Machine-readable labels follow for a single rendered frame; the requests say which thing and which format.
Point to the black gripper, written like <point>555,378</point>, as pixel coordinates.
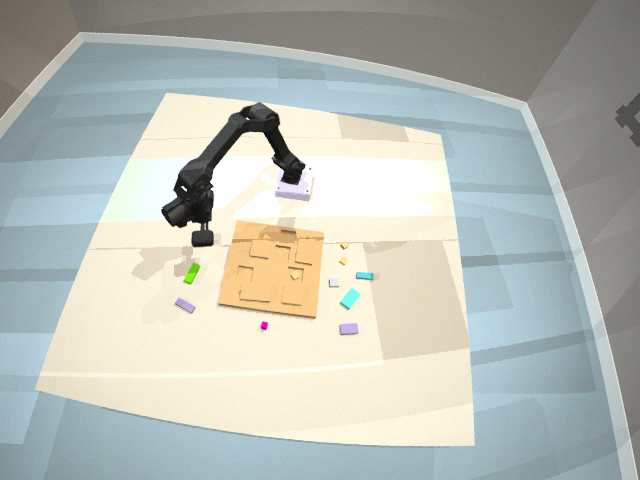
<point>203,237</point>

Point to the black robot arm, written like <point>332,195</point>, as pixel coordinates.
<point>195,176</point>

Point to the green flat bar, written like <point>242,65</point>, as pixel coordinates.
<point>189,278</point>

